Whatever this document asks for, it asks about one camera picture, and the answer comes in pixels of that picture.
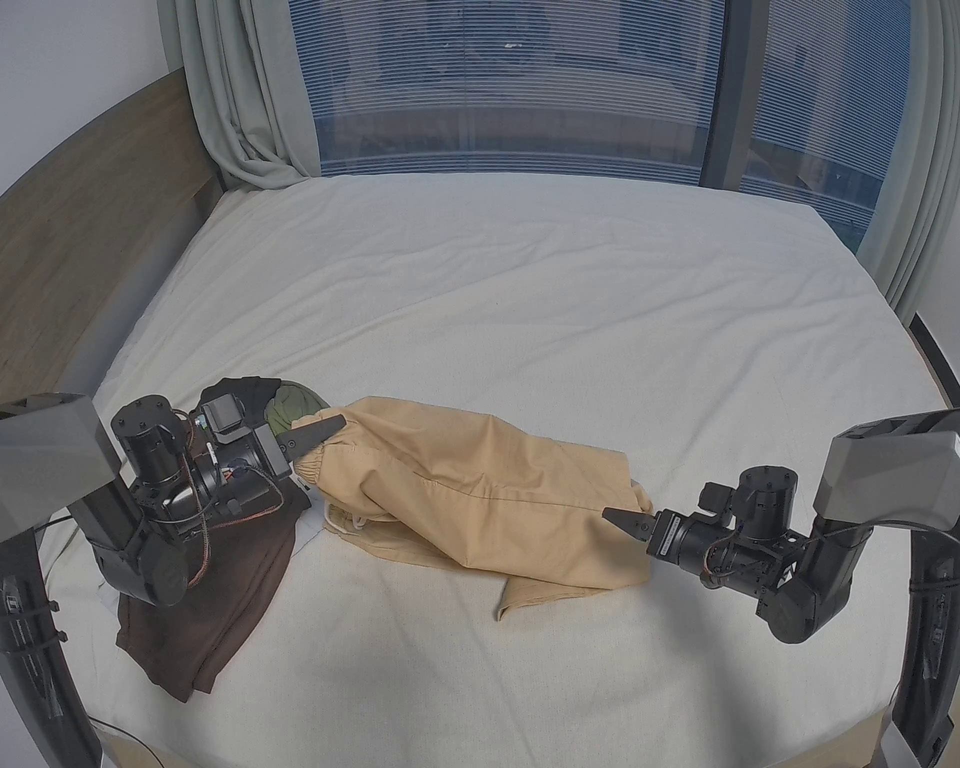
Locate tan shorts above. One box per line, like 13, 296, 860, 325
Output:
291, 395, 654, 624

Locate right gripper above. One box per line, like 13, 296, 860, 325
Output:
646, 510, 721, 579

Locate dark grey garment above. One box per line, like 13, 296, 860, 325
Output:
196, 375, 280, 421

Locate brown garment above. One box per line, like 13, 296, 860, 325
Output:
114, 480, 312, 704

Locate green garment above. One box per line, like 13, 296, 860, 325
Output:
264, 381, 335, 444

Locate black cable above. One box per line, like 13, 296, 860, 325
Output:
813, 517, 960, 541

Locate pale green curtain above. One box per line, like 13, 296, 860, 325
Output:
855, 0, 960, 324
156, 0, 324, 192

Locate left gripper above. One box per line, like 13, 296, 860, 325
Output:
196, 414, 348, 519

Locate window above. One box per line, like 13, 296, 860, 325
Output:
288, 0, 912, 252

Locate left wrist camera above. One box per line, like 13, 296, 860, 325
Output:
201, 396, 249, 444

